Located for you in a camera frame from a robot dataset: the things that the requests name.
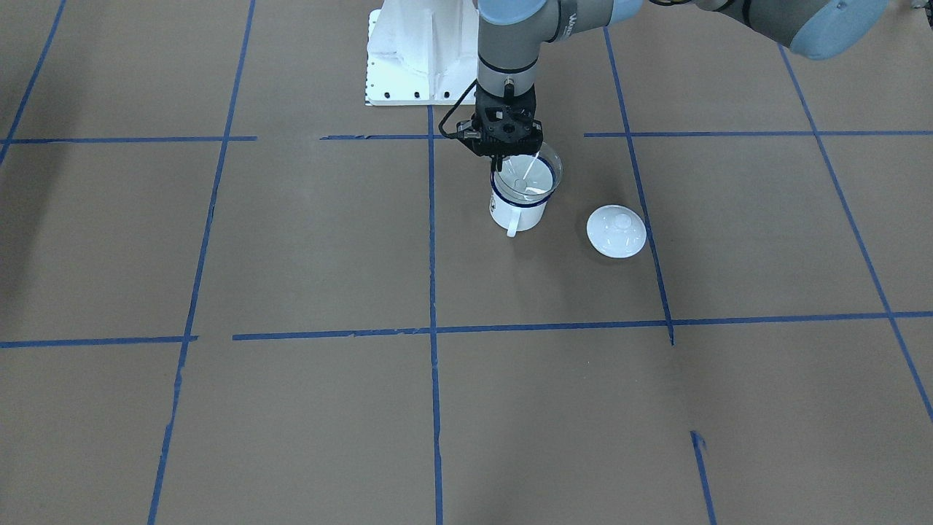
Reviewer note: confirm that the white ceramic lid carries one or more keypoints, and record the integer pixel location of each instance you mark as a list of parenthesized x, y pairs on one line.
[(616, 231)]

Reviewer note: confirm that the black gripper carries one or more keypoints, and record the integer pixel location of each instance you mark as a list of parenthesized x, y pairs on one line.
[(498, 161)]

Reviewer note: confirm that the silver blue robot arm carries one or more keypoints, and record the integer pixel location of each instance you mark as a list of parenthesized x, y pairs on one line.
[(511, 33)]

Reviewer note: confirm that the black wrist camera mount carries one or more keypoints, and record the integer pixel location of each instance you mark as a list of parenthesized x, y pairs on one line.
[(501, 131)]

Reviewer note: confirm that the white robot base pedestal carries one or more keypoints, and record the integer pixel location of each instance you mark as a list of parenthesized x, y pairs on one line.
[(421, 52)]

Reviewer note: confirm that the white enamel mug blue rim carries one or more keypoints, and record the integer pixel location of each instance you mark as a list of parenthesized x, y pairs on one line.
[(515, 214)]

